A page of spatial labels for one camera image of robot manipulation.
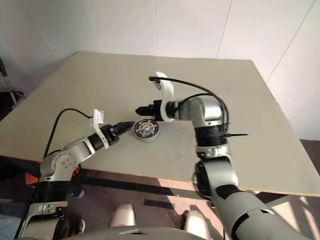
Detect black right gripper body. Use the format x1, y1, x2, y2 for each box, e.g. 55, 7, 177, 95
147, 99, 165, 122

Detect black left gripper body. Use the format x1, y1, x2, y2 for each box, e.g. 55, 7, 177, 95
101, 124, 121, 147

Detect silver spoked rotor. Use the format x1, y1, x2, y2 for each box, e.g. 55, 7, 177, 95
134, 119, 159, 138

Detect round motor housing copper windings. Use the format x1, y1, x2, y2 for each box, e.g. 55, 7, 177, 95
131, 119, 161, 143

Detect beige left robot foot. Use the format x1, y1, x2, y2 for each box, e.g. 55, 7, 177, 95
109, 202, 137, 228

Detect beige robot foot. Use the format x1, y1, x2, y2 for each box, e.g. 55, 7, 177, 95
109, 202, 137, 228
183, 209, 211, 240

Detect orange object under table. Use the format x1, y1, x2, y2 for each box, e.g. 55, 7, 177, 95
23, 166, 81, 187

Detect grey robot torso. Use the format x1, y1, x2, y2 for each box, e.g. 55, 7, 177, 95
82, 222, 226, 240

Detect beige right robot foot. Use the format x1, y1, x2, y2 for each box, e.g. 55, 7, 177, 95
183, 209, 211, 240

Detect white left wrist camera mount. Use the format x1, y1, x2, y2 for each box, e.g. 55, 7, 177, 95
89, 108, 110, 150

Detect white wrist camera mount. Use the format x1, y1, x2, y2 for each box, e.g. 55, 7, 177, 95
153, 71, 176, 123
89, 108, 110, 150

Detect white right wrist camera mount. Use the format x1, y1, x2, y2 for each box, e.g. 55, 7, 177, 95
153, 71, 176, 123

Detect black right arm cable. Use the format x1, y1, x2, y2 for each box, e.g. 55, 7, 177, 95
148, 75, 230, 131

